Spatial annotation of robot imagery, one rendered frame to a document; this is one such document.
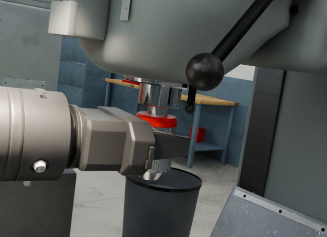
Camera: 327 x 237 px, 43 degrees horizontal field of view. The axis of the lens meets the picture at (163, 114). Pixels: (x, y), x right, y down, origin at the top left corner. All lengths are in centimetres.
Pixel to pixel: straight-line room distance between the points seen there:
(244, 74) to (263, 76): 494
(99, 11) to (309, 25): 22
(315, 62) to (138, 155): 21
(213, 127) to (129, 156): 568
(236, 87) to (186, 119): 108
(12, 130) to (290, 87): 55
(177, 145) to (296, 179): 38
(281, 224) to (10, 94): 56
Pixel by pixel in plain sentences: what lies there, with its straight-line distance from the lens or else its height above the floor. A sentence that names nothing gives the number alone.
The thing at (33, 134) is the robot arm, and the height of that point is 125.
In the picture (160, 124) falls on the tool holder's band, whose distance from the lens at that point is 44.
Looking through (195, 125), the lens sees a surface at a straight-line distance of 521.
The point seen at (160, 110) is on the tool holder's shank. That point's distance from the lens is 45.
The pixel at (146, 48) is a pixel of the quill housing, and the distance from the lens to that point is 37.
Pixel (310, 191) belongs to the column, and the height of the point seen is 114.
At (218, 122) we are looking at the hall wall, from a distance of 601.
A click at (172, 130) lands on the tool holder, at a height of 126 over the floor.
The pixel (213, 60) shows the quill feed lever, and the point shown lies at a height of 134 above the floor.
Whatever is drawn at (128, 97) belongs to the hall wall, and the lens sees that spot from 767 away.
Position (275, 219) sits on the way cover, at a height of 107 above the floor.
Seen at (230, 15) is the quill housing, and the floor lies 138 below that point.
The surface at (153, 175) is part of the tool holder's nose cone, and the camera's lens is 47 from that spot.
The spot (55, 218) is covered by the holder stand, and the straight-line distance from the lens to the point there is 73.
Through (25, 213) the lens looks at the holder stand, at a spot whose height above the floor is 106.
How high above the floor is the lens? 133
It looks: 8 degrees down
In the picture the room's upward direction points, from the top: 8 degrees clockwise
